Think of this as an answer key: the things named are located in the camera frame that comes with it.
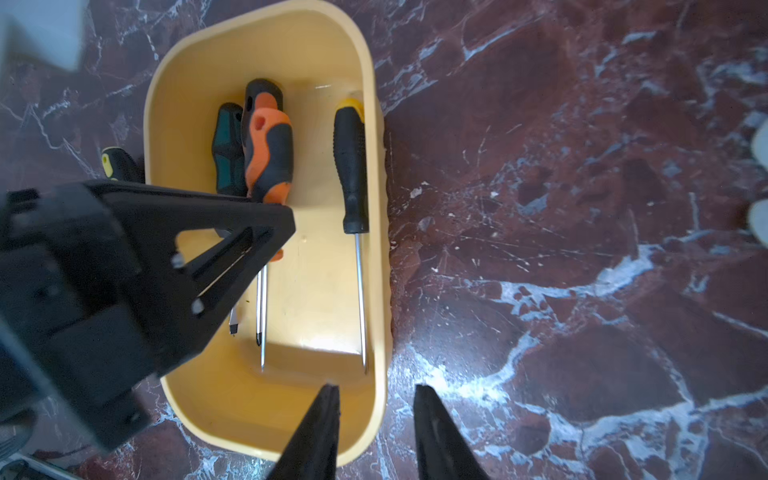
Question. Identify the yellow plastic storage box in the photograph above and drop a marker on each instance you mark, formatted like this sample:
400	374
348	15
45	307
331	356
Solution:
328	297

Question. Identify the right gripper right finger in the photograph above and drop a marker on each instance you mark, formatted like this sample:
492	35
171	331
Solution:
441	451

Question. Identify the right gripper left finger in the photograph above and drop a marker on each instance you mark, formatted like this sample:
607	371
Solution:
313	449

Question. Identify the orange handle long screwdriver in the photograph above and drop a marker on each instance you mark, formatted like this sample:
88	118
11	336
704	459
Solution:
259	93

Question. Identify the green black handle screwdriver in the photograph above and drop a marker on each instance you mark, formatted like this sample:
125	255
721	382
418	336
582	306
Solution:
227	151

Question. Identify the orange black stubby screwdriver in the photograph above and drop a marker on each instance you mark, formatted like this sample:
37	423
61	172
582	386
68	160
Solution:
269	176

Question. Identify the black yellow handle screwdriver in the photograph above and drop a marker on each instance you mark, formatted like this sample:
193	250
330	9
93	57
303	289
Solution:
349	153

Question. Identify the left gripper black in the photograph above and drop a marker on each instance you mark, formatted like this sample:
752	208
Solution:
182	260

